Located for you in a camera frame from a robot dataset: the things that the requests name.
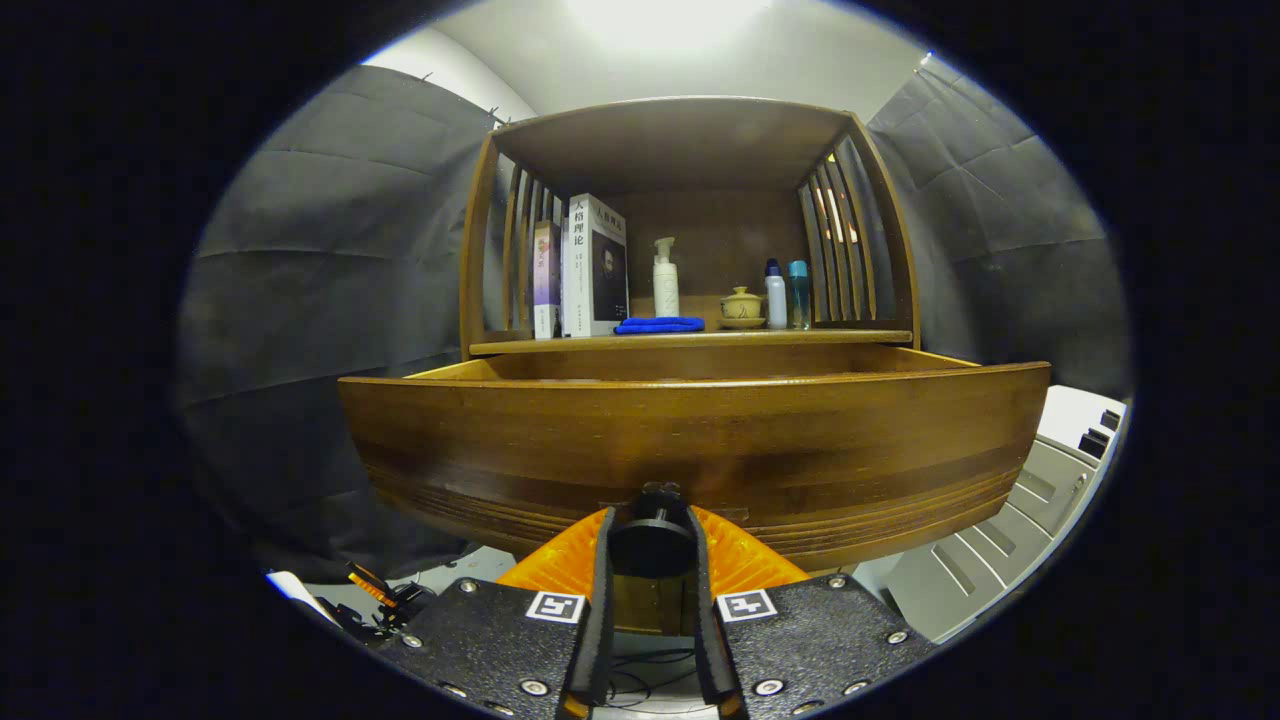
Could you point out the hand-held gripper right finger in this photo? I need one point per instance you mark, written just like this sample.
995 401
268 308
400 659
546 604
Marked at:
703 630

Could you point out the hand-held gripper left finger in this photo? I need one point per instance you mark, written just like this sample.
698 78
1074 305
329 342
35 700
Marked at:
600 620

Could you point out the wooden drawer with black knob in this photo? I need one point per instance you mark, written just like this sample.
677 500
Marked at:
700 440

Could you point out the wooden countertop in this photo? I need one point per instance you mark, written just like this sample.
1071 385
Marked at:
800 337

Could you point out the white drawer unit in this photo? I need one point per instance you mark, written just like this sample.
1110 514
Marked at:
1000 540

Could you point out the wooden cabinet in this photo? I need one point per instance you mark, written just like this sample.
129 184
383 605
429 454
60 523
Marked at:
680 150

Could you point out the orange and black tool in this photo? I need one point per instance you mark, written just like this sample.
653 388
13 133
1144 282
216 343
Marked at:
385 595

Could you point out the blue folded cloth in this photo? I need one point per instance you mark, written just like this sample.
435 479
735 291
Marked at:
660 325

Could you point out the beige lidded teacup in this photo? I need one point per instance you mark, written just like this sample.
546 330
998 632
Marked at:
742 305

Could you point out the white pump bottle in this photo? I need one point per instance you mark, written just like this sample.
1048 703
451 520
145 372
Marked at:
666 290

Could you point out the white bottle with dark cap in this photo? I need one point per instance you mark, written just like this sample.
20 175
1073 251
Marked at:
775 300

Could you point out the purple book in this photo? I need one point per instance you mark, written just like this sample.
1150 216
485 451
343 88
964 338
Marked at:
546 280

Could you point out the teal bottle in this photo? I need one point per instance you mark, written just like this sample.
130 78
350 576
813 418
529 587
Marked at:
798 295

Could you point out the white book with portrait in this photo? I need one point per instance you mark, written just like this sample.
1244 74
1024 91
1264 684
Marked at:
595 270

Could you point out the ceiling light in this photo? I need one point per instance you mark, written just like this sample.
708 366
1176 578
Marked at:
665 15

